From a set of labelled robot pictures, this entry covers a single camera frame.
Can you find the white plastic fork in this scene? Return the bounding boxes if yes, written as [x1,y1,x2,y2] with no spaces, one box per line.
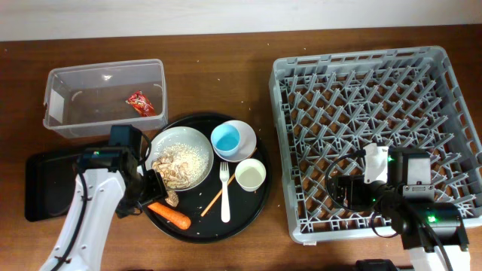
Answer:
[219,162,230,223]

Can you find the red snack wrapper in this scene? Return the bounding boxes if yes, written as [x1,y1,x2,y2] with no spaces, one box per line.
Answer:
[126,90,156,117]

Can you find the blue cup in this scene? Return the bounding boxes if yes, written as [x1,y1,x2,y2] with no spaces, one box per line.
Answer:
[210,123,240,157]

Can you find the clear plastic bin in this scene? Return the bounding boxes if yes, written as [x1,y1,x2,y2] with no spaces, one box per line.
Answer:
[43,59,168,139]

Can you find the grey dishwasher rack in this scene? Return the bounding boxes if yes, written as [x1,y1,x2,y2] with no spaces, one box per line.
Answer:
[269,46,481,245]

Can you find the wooden chopstick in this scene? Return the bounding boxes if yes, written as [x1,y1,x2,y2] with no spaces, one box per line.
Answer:
[200,147,258,217]

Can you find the orange carrot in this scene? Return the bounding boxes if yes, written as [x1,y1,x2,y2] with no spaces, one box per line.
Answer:
[148,202,191,230]

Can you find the white cup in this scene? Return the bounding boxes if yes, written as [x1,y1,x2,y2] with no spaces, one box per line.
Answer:
[235,158,267,192]

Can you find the black rectangular tray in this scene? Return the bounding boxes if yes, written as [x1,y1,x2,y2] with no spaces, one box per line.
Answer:
[24,139,133,223]

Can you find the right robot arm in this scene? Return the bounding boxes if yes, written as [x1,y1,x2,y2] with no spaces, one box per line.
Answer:
[325,143,471,270]

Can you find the round black tray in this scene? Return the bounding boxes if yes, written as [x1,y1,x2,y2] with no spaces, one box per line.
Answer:
[144,136,272,243]

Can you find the white bowl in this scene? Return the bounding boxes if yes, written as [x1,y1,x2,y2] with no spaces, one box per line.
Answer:
[214,120,257,163]

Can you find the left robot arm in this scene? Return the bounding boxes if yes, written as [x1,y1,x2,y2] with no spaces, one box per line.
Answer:
[41,125,167,270]

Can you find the brown mushroom piece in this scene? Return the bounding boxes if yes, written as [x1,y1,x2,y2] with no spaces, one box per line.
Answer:
[165,190,179,208]

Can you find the rice and food scraps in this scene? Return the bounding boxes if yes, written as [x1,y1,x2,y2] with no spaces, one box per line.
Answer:
[151,143,209,190]

